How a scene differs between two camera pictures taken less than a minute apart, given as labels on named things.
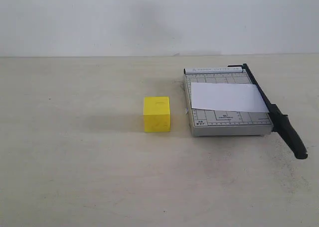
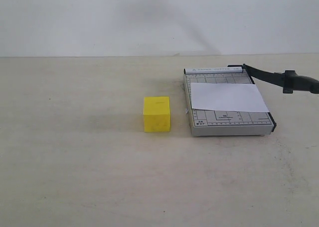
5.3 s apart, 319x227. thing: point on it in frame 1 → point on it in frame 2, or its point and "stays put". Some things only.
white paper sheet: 228,96 stays put
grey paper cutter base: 224,101 stays put
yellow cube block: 156,114 stays put
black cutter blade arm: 280,123 → 289,80
